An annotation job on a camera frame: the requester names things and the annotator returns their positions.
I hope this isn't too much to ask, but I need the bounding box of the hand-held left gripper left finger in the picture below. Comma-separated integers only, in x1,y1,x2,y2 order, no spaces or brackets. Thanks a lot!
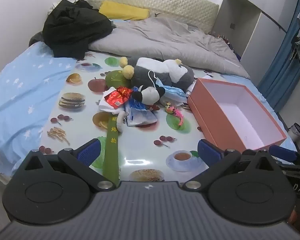
21,138,117,191

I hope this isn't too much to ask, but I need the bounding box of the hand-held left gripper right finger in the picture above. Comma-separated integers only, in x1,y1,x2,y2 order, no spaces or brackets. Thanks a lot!
181,139,282,190

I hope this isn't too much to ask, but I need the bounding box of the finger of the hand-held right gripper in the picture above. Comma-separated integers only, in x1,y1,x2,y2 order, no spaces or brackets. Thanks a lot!
268,144,300,167
281,166,300,200

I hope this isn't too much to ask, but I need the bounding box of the orange cardboard box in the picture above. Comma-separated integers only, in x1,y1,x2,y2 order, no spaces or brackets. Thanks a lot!
187,78,287,151

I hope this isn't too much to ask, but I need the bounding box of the white towel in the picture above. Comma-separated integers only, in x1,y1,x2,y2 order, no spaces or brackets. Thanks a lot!
98,87,121,112

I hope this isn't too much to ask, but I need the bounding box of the red snack packet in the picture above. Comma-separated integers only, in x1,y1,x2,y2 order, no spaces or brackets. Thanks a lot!
104,86,133,110

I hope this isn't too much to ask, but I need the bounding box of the green plush massage hammer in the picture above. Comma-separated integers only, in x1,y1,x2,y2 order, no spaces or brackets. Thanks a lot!
101,69,132,183

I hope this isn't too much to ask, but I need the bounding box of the food printed plastic mat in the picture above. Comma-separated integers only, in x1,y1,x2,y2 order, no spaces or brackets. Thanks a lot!
11,51,265,183

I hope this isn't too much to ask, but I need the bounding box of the pink colourful small toy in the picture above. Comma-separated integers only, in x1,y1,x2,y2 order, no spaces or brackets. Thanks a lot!
165,102,185,128

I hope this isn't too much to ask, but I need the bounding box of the blue white tissue pack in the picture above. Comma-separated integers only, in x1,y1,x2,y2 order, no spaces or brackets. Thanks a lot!
124,97,158,127

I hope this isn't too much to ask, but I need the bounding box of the blue face mask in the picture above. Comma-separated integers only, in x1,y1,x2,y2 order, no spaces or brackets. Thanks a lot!
148,70,188,103

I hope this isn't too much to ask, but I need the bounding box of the blue curtain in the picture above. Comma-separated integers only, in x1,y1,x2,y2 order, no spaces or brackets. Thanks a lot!
257,0,300,113

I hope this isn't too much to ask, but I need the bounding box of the small black white plush toy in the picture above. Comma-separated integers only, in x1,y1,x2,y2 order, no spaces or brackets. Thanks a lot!
131,86,165,105

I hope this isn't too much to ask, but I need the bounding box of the blue star bedsheet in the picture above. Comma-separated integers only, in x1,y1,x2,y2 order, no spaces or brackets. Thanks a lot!
0,41,299,180

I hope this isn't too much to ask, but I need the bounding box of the grey white plush toy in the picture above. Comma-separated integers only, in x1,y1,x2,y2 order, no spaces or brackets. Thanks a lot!
119,56,195,93

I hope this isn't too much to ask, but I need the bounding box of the grey duvet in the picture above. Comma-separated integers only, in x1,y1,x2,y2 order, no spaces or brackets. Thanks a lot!
88,17,250,79

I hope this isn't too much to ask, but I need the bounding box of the dark grey cushion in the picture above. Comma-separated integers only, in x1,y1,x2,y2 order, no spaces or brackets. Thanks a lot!
29,31,45,47

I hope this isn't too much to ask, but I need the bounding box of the black clothes pile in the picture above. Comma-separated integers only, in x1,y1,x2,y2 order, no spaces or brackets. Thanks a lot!
42,0,113,58

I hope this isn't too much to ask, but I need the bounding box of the white wardrobe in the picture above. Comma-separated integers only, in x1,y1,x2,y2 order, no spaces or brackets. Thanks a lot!
211,0,300,63

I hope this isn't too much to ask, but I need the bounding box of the yellow pillow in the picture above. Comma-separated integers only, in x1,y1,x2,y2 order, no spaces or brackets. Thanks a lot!
99,1,150,21

